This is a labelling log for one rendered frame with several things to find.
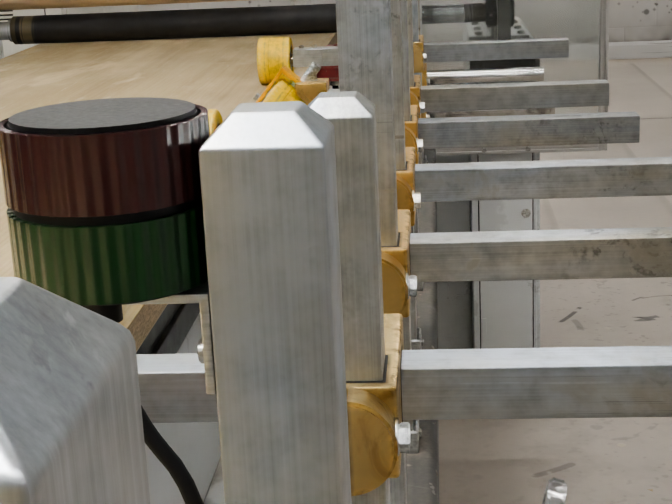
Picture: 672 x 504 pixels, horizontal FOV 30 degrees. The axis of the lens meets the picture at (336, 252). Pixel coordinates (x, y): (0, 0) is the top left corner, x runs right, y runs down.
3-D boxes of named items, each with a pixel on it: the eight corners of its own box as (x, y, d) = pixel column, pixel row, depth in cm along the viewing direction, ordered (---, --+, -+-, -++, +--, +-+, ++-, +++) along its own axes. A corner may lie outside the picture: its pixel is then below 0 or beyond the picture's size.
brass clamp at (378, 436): (415, 392, 74) (412, 311, 73) (411, 498, 61) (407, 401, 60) (311, 393, 75) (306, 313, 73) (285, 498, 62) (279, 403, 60)
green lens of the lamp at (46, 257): (233, 244, 40) (228, 176, 39) (199, 303, 34) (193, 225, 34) (49, 248, 40) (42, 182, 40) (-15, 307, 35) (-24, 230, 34)
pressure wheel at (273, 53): (287, 55, 209) (292, 93, 215) (290, 27, 215) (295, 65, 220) (252, 56, 209) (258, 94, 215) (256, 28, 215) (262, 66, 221)
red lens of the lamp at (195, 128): (228, 167, 39) (223, 97, 39) (192, 214, 34) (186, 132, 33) (41, 172, 40) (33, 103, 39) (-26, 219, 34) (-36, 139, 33)
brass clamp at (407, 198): (422, 196, 122) (421, 145, 121) (421, 232, 109) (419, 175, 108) (359, 198, 123) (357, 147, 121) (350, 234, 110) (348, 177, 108)
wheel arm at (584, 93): (606, 102, 164) (606, 79, 164) (609, 106, 161) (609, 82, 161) (328, 111, 167) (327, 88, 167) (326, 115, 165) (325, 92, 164)
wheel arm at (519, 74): (542, 83, 264) (542, 63, 263) (544, 86, 260) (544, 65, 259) (336, 90, 267) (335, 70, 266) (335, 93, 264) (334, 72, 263)
